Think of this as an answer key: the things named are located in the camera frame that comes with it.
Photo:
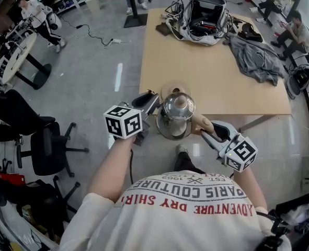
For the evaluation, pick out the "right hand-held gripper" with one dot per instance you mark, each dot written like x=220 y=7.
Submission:
x=241 y=153

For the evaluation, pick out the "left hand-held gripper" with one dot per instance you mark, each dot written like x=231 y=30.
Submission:
x=123 y=123

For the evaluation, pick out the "person's right forearm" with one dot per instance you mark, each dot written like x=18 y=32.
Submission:
x=249 y=189

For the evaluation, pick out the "person's left forearm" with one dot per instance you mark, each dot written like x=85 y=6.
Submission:
x=112 y=166

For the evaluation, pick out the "beige round kettle base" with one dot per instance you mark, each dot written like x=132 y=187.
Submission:
x=168 y=87

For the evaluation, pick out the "person's grey shoe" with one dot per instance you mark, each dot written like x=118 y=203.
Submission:
x=181 y=149

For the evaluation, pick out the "person's black trouser leg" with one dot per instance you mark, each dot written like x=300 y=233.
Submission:
x=187 y=163

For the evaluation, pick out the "white power strip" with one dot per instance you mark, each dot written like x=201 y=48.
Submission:
x=115 y=40

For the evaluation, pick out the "brown flat pouch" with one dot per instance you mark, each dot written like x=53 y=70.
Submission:
x=162 y=29

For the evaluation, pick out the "grey crumpled cloth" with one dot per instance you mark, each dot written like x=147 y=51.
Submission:
x=256 y=59

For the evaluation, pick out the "person's white printed shirt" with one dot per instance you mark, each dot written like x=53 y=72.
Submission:
x=183 y=218

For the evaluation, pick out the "grey open backpack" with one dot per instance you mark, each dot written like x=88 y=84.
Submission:
x=204 y=22

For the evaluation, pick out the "black backpack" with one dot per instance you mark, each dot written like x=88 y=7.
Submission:
x=300 y=78

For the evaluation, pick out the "dark brown bag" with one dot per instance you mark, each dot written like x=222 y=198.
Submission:
x=251 y=33

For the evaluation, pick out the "black equipment case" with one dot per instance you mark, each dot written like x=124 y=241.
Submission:
x=300 y=205

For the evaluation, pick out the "black office chair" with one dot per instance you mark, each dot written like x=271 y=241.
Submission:
x=41 y=150
x=47 y=200

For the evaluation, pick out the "white round device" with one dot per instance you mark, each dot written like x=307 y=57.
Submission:
x=54 y=20

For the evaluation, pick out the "round white table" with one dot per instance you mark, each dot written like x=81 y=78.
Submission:
x=18 y=59

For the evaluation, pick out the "red box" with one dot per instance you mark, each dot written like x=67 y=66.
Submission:
x=11 y=178

